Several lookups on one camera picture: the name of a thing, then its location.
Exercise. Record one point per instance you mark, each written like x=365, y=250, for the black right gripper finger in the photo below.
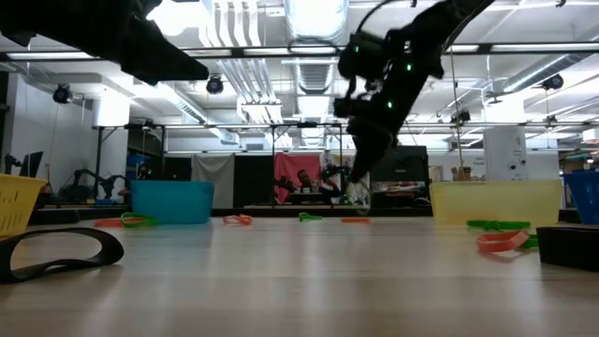
x=384, y=145
x=362, y=150

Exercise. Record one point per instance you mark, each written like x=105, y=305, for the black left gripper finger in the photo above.
x=164, y=58
x=144, y=79

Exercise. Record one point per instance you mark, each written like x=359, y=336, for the wide black rubber band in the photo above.
x=114, y=253

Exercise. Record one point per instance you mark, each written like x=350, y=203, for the black tray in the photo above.
x=568, y=248

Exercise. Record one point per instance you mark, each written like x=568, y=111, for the black background robot arm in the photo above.
x=283, y=183
x=79, y=178
x=334, y=173

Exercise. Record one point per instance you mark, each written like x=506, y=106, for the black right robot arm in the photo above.
x=444, y=23

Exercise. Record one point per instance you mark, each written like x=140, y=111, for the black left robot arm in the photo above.
x=23, y=14

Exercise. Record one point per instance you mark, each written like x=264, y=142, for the black monitor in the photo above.
x=412, y=164

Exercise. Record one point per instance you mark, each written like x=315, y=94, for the floral cloth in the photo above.
x=330, y=161

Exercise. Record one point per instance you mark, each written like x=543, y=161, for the person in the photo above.
x=304, y=180
x=144, y=173

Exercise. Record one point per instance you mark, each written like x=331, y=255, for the red cloth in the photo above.
x=292, y=164

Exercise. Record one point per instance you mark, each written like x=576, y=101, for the cardboard box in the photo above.
x=461, y=175

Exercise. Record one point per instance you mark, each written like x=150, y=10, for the green loose clip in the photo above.
x=309, y=217

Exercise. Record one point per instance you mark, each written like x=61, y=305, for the grey cloth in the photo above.
x=213, y=180

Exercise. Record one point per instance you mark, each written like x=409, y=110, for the white pillar cabinet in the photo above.
x=505, y=154

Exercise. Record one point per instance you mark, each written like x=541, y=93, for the teal plastic basket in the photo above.
x=173, y=199

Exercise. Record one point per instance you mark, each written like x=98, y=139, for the translucent yellow basket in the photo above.
x=496, y=201

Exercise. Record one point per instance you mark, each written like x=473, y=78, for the small dark monitor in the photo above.
x=33, y=164

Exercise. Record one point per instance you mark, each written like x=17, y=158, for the yellow slotted basket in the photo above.
x=16, y=206

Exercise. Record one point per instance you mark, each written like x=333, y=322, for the blue plastic basket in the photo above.
x=585, y=196

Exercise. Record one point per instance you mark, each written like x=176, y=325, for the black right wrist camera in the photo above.
x=362, y=56

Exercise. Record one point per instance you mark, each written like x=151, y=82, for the black hanging camera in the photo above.
x=553, y=82
x=214, y=85
x=62, y=94

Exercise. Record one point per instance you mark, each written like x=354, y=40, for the black overhead frame beam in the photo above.
x=236, y=51

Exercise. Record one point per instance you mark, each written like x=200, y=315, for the black background rig frame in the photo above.
x=98, y=154

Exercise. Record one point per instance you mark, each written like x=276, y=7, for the silver ventilation duct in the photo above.
x=316, y=23

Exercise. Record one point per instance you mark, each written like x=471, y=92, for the black table frame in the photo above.
x=262, y=211

